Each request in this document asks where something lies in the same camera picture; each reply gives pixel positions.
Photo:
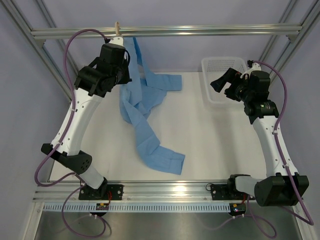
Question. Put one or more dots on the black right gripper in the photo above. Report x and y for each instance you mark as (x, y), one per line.
(232, 76)

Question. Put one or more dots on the blue button-up shirt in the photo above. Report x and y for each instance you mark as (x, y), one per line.
(136, 100)

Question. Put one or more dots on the beige wooden clothes hanger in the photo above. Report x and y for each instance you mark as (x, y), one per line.
(117, 29)

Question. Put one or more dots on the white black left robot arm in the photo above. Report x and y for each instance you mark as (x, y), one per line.
(109, 69)

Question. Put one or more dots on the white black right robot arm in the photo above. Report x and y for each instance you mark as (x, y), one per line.
(283, 185)

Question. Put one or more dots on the white perforated plastic basket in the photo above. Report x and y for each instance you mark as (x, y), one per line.
(214, 68)

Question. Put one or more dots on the aluminium top crossbar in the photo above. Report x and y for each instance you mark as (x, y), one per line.
(204, 30)

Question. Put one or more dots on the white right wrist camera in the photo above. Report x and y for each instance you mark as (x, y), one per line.
(252, 66)

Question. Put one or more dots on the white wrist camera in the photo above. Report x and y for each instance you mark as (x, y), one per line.
(117, 40)
(252, 66)

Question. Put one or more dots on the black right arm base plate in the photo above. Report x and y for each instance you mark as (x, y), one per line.
(224, 192)

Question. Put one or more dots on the aluminium front rail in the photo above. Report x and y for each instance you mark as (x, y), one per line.
(137, 191)

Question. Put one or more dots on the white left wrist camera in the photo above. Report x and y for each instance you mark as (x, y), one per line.
(117, 40)

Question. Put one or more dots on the aluminium right frame strut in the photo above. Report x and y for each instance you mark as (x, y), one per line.
(280, 49)

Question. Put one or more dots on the aluminium frame strut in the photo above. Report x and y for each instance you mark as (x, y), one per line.
(22, 23)
(280, 49)

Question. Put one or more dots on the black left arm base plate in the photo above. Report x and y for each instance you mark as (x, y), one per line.
(113, 192)

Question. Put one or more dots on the white slotted cable duct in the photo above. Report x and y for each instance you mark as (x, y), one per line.
(117, 207)

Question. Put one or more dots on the aluminium left frame strut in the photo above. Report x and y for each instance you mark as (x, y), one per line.
(22, 23)

